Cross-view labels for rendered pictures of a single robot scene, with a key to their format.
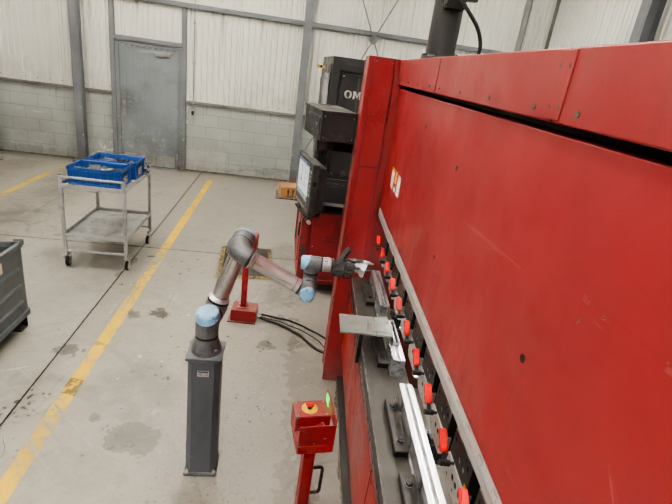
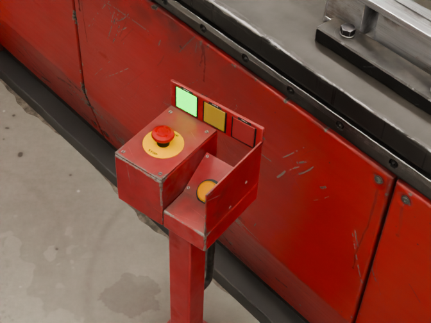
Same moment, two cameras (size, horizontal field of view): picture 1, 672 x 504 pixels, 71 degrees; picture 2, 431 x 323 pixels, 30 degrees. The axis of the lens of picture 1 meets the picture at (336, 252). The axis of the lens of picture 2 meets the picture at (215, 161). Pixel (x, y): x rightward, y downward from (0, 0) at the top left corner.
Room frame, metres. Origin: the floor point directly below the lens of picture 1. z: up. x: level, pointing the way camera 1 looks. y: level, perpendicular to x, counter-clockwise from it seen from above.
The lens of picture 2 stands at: (0.89, 0.57, 1.77)
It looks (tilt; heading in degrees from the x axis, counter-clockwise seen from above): 46 degrees down; 321
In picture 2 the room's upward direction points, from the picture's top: 3 degrees clockwise
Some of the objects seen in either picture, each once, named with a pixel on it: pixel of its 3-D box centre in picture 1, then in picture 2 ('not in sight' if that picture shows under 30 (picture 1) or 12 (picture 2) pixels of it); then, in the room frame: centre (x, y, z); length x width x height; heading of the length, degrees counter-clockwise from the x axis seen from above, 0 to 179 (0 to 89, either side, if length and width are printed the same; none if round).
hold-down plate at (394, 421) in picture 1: (395, 426); (388, 68); (1.54, -0.34, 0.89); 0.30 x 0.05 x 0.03; 5
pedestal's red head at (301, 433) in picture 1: (312, 420); (188, 164); (1.66, 0.00, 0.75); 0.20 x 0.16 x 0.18; 16
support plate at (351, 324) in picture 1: (364, 325); not in sight; (2.13, -0.20, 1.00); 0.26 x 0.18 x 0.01; 95
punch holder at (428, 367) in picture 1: (437, 379); not in sight; (1.37, -0.41, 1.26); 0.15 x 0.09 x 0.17; 5
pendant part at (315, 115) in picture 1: (323, 168); not in sight; (3.36, 0.18, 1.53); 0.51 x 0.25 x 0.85; 19
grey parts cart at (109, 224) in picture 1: (109, 211); not in sight; (4.68, 2.44, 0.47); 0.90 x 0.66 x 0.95; 8
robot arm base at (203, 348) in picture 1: (206, 341); not in sight; (2.04, 0.59, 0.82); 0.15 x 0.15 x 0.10
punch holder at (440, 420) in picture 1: (452, 419); not in sight; (1.17, -0.42, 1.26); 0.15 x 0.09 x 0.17; 5
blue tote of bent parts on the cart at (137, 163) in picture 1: (116, 165); not in sight; (4.93, 2.47, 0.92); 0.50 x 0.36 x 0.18; 98
